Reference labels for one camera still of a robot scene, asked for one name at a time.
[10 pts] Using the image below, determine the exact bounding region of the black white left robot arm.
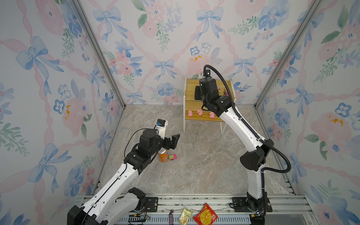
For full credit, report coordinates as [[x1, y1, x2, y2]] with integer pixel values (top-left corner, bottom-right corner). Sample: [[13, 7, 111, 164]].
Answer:
[[67, 129, 180, 225]]

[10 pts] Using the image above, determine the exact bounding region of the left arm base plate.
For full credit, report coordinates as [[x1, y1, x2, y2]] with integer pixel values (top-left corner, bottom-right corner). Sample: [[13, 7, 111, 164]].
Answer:
[[126, 196, 158, 213]]

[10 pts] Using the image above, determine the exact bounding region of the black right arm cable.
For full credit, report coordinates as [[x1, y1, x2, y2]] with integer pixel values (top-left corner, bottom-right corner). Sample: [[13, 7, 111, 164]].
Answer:
[[203, 64, 292, 214]]

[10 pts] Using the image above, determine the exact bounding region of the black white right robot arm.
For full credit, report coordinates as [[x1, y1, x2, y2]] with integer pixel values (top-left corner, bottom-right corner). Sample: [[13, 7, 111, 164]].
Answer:
[[199, 76, 273, 214]]

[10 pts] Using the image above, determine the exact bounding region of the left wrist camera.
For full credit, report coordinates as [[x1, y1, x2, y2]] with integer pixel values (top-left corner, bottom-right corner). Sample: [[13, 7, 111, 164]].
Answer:
[[155, 119, 168, 139]]

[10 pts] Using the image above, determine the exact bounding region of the pink green toy truck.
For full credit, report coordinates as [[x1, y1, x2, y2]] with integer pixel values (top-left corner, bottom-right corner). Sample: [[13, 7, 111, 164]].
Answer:
[[168, 154, 177, 160]]

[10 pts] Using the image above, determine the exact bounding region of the yellow green snack packet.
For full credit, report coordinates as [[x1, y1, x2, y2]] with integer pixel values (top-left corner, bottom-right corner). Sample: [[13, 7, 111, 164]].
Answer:
[[178, 207, 193, 225]]

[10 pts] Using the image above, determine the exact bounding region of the wooden two-tier shelf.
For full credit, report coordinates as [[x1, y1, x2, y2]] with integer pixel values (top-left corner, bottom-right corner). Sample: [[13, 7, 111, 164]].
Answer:
[[183, 77, 227, 134]]

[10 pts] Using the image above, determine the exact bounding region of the orange soda can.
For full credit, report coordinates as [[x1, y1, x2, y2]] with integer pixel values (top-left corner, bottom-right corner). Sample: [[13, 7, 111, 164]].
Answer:
[[157, 150, 169, 163]]

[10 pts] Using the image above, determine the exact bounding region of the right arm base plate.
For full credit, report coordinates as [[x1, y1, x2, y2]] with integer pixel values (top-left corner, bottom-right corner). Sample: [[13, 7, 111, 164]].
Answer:
[[231, 196, 273, 213]]

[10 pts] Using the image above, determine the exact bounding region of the aluminium front rail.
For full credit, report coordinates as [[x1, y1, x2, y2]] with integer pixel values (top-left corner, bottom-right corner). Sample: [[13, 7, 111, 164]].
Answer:
[[114, 194, 319, 225]]

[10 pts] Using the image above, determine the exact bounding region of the red snack packet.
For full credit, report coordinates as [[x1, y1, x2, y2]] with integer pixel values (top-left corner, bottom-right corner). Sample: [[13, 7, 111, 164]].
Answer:
[[193, 203, 218, 225]]

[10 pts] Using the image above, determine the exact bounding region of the purple small bottle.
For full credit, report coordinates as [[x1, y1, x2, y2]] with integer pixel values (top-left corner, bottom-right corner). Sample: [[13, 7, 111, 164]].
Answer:
[[168, 210, 174, 225]]

